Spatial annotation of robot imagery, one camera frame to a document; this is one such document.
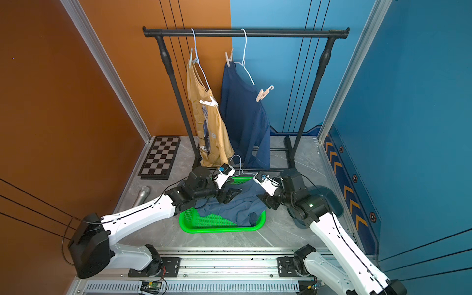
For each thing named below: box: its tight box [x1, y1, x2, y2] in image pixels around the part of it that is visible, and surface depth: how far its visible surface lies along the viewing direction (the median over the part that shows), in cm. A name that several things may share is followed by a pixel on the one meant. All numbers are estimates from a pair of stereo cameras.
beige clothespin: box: [224, 47, 234, 67], surface depth 77 cm
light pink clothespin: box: [255, 85, 275, 103], surface depth 61 cm
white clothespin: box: [199, 95, 219, 107], surface depth 65 cm
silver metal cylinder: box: [132, 185, 150, 208], surface depth 93 cm
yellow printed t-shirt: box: [186, 61, 235, 168], surface depth 75 cm
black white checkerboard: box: [137, 135, 181, 181], surface depth 107 cm
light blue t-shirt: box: [194, 178, 267, 227], surface depth 86 cm
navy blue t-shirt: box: [220, 61, 272, 170], surface depth 69 cm
